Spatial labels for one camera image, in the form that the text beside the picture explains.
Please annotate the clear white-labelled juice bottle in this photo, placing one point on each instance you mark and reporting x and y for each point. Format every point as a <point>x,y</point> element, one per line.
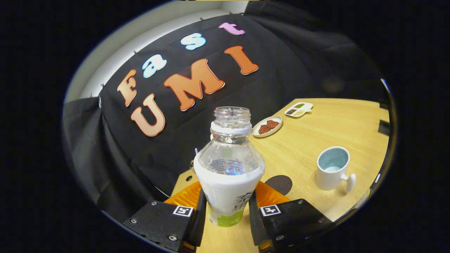
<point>228,189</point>

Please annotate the white cup with blue inside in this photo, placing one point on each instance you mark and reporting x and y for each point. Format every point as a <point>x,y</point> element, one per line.
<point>328,177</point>

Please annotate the white divided dish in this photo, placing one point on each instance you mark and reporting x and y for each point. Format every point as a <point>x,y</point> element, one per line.
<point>299,109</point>

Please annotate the white plate with red snacks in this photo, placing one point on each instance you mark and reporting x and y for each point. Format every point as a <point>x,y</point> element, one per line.
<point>268,126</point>

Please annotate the dark brown round coaster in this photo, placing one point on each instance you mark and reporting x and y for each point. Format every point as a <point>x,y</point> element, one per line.
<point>281,183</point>

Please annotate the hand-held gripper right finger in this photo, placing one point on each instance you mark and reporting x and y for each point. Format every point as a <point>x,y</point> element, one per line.
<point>254,225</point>

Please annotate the wooden table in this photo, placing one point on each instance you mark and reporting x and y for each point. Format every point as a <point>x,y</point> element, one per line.
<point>330,126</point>

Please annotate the small black block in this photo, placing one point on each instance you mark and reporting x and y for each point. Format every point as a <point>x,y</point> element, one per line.
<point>384,127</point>

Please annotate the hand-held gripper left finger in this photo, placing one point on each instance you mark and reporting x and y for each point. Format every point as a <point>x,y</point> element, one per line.
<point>201,225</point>

